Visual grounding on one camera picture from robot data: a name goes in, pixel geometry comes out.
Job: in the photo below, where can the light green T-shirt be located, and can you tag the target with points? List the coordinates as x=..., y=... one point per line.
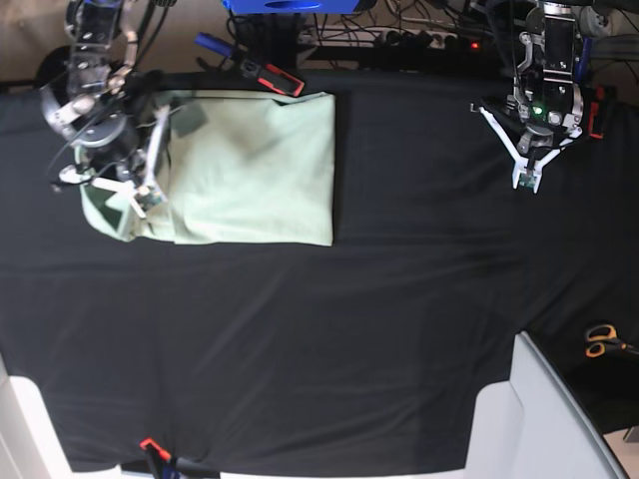
x=241, y=166

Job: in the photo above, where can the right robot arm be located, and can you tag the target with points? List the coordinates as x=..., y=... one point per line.
x=106, y=110

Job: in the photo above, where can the blue red clamp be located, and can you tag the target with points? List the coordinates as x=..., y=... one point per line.
x=163, y=465
x=250, y=67
x=599, y=101

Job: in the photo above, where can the blue box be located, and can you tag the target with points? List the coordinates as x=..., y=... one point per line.
x=244, y=7

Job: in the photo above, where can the black table cloth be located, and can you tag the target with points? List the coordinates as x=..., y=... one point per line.
x=360, y=359

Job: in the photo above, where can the black round stool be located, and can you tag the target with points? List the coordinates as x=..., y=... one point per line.
x=52, y=66

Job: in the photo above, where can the white power strip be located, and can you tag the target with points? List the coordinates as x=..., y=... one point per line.
x=368, y=37

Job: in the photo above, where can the orange handled scissors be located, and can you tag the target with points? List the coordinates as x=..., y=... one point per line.
x=602, y=339

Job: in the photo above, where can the white bin left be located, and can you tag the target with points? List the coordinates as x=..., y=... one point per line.
x=30, y=447

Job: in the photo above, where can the blue red clamp right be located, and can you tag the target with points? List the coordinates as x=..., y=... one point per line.
x=599, y=101

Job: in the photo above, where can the blue red clamp bottom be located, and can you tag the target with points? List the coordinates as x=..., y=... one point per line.
x=163, y=465

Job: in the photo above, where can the blue red clamp left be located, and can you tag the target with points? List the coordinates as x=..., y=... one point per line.
x=250, y=67

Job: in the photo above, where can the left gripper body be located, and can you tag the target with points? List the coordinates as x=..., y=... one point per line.
x=539, y=136

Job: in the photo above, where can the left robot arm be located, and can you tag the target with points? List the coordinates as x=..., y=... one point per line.
x=545, y=112

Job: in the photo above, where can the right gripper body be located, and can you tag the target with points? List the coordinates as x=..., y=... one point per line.
x=113, y=149

